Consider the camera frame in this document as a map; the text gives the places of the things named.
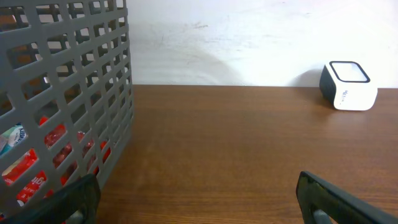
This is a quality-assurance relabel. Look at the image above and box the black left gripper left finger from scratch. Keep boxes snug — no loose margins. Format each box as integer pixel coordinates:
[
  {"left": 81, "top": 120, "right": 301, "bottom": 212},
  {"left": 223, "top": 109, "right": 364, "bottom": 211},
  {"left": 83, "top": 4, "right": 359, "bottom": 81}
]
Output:
[{"left": 1, "top": 174, "right": 101, "bottom": 224}]

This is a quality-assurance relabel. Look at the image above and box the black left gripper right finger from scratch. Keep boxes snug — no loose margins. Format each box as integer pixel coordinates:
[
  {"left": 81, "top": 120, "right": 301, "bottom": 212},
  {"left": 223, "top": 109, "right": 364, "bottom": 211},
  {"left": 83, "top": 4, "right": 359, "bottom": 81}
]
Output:
[{"left": 296, "top": 171, "right": 397, "bottom": 224}]

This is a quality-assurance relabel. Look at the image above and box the red Hacks candy bag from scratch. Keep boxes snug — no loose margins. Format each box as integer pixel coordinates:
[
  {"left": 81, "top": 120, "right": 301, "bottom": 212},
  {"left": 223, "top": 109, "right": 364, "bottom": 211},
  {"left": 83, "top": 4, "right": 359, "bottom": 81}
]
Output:
[{"left": 1, "top": 122, "right": 113, "bottom": 207}]

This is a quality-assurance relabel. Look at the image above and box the white barcode scanner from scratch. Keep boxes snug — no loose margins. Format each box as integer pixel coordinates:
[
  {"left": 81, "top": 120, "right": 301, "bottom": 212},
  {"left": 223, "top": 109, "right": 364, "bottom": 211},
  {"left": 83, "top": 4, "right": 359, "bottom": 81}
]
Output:
[{"left": 319, "top": 61, "right": 377, "bottom": 111}]

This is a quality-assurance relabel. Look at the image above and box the grey plastic mesh basket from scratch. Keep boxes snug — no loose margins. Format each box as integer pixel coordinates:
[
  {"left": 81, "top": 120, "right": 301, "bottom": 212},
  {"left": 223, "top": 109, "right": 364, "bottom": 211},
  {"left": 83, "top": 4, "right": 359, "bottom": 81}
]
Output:
[{"left": 1, "top": 0, "right": 134, "bottom": 218}]

